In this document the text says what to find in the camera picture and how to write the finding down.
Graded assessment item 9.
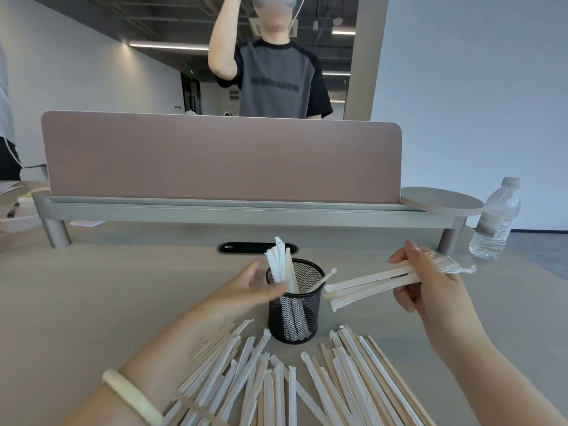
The person's right hand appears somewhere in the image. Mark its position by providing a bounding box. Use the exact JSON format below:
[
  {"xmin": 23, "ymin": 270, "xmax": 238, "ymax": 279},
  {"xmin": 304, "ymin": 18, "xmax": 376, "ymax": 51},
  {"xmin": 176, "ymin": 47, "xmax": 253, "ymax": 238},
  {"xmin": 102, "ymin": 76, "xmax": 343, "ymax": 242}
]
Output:
[{"xmin": 388, "ymin": 241, "xmax": 484, "ymax": 356}]

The person's left hand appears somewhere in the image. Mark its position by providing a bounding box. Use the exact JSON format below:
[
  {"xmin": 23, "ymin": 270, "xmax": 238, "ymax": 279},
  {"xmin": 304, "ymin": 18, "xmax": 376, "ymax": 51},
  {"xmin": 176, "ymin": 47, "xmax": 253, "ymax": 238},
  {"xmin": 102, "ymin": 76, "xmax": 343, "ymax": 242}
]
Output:
[{"xmin": 199, "ymin": 260, "xmax": 289, "ymax": 327}]

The bundle of chopsticks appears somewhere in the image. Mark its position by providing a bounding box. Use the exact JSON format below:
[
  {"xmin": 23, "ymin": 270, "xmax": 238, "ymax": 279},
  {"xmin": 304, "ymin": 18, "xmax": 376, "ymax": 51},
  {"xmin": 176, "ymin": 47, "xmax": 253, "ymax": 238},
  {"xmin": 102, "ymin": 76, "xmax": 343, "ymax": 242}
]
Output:
[{"xmin": 323, "ymin": 253, "xmax": 477, "ymax": 314}]

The person's right forearm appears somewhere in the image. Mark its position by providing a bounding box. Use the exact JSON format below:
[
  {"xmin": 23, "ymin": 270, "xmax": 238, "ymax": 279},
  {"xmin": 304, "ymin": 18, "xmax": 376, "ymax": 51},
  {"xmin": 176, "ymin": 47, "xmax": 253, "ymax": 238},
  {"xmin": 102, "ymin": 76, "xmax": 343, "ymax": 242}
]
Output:
[{"xmin": 427, "ymin": 335, "xmax": 568, "ymax": 426}]

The person's left forearm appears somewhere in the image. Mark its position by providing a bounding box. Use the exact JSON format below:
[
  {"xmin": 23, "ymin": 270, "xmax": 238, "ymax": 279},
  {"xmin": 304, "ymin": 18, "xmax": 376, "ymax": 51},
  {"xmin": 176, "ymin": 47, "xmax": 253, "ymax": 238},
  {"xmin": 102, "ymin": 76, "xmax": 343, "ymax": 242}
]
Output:
[{"xmin": 57, "ymin": 305, "xmax": 236, "ymax": 426}]

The bunch of wrapped chopsticks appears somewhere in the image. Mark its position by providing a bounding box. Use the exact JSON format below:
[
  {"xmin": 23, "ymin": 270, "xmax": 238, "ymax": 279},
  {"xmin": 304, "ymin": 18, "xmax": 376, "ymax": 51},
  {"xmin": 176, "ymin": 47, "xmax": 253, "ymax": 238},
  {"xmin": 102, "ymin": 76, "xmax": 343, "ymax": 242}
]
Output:
[{"xmin": 264, "ymin": 237, "xmax": 299, "ymax": 296}]

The black mesh pen holder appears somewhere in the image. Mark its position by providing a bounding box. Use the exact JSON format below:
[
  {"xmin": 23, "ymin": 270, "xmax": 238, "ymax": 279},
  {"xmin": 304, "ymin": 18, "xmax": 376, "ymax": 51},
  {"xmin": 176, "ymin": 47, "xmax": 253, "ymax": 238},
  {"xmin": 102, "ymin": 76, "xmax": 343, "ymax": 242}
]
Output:
[{"xmin": 266, "ymin": 259, "xmax": 327, "ymax": 346}]

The round beige tray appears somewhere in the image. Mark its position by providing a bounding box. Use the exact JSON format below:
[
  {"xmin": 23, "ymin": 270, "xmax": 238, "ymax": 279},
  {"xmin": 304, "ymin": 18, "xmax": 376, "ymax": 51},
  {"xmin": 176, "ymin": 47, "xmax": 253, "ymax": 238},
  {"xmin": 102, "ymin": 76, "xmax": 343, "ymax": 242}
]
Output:
[{"xmin": 400, "ymin": 186, "xmax": 485, "ymax": 217}]

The clear plastic water bottle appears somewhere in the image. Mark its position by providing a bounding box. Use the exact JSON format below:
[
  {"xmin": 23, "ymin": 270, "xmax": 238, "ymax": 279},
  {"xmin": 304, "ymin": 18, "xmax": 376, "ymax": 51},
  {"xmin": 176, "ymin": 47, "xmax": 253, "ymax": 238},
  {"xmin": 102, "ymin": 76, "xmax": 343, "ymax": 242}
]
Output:
[{"xmin": 469, "ymin": 176, "xmax": 522, "ymax": 262}]

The pink desk divider panel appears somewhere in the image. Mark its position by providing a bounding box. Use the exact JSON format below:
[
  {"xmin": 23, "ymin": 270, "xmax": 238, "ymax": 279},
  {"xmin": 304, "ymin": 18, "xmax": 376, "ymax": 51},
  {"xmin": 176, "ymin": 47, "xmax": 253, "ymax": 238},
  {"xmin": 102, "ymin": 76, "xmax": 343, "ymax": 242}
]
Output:
[{"xmin": 41, "ymin": 111, "xmax": 403, "ymax": 205}]

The pile of wrapped chopsticks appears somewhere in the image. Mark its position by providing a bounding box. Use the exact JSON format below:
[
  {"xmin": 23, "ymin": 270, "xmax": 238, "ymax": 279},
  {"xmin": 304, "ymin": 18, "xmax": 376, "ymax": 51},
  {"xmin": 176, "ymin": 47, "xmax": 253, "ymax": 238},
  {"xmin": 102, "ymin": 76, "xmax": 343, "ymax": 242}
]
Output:
[{"xmin": 161, "ymin": 318, "xmax": 438, "ymax": 426}]

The white jade bangle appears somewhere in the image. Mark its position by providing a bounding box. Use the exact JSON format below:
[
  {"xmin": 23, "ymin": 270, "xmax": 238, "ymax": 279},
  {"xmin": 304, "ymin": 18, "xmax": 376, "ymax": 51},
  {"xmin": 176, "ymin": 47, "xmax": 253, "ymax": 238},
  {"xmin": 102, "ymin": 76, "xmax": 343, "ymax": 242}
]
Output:
[{"xmin": 101, "ymin": 368, "xmax": 164, "ymax": 426}]

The dark door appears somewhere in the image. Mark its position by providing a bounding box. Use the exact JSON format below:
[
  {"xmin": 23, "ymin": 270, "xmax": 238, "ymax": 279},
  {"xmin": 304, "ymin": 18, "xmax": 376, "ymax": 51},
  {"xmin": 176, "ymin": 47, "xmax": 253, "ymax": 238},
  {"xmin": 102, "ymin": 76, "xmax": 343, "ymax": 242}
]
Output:
[{"xmin": 180, "ymin": 72, "xmax": 203, "ymax": 115}]

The white oval tray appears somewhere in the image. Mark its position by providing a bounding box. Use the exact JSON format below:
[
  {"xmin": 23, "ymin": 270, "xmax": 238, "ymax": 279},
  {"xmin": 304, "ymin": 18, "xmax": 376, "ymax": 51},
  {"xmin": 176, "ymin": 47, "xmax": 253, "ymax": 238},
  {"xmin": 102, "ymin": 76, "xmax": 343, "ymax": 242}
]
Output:
[{"xmin": 0, "ymin": 196, "xmax": 43, "ymax": 232}]

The long ceiling light strip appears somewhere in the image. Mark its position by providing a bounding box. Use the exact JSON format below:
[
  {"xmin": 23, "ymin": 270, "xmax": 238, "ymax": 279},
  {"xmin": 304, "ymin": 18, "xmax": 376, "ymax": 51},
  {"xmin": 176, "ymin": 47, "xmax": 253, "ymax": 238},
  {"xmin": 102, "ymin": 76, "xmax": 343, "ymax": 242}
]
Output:
[{"xmin": 128, "ymin": 41, "xmax": 209, "ymax": 51}]

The black cable grommet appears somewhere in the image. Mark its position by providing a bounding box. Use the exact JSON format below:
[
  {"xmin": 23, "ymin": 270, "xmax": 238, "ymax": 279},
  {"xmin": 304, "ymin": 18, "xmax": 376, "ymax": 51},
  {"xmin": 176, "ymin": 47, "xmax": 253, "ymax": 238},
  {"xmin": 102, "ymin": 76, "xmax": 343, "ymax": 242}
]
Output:
[{"xmin": 217, "ymin": 241, "xmax": 300, "ymax": 256}]

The grey desk shelf rail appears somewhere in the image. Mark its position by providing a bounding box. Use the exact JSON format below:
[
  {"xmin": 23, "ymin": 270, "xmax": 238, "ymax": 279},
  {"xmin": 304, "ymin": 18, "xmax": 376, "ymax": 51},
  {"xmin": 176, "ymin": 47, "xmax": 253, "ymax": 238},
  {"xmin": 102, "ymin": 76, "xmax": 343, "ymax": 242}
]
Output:
[{"xmin": 32, "ymin": 191, "xmax": 469, "ymax": 256}]

